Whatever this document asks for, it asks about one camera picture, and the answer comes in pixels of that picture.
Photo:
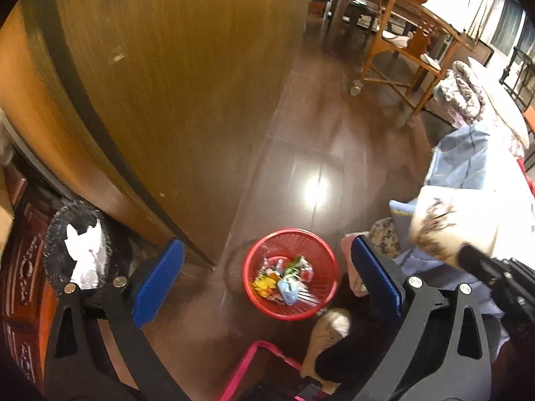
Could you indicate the blue checked blanket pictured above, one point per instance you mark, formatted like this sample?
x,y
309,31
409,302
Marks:
x,y
464,163

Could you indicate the wooden chair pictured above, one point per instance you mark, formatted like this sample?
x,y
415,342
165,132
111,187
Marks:
x,y
422,39

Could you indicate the red patterned blanket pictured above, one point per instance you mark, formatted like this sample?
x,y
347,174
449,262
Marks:
x,y
530,175

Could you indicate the blue face mask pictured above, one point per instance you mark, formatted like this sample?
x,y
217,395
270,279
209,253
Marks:
x,y
288,290

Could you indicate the red plastic mesh waste basket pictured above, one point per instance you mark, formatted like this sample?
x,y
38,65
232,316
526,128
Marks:
x,y
259,250

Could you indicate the orange box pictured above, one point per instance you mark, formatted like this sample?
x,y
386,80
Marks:
x,y
531,121

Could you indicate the yellow wrapper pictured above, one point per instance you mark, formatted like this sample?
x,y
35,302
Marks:
x,y
265,285

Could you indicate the pink metal frame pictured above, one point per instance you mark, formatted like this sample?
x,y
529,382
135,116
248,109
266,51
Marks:
x,y
246,367

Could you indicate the floral cushion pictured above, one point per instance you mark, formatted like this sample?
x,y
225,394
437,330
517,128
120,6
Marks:
x,y
384,236

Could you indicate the beige curtain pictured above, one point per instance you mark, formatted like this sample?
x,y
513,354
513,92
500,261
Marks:
x,y
480,8

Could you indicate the person's black trouser leg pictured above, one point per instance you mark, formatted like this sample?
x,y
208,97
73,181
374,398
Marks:
x,y
359,342

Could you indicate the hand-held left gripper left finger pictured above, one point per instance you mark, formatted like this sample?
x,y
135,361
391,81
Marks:
x,y
159,284

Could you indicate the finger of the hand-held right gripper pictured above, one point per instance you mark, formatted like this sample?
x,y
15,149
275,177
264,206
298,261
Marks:
x,y
478,261

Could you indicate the black round metal stool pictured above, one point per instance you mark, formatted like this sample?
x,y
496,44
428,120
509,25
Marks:
x,y
518,67

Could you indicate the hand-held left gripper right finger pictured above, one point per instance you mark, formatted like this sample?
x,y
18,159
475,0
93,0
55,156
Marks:
x,y
376,280

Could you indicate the pink cloth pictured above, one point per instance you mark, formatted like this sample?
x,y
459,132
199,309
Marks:
x,y
353,263

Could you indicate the white pillow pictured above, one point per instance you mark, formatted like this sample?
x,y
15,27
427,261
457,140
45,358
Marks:
x,y
501,96

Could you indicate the wooden dining table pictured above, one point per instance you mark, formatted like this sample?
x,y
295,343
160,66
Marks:
x,y
449,31

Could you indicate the dark carved wooden cabinet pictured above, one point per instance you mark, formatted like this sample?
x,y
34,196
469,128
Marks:
x,y
25,284

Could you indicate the folded floral quilt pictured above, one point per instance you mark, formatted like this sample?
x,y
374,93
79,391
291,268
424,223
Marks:
x,y
464,92

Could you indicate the beige shoe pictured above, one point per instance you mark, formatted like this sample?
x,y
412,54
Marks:
x,y
326,338

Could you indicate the crumpled white tissue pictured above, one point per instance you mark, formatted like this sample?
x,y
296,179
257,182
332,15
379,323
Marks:
x,y
85,255

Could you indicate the brown wooden wardrobe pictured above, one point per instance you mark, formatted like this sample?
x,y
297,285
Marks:
x,y
146,92

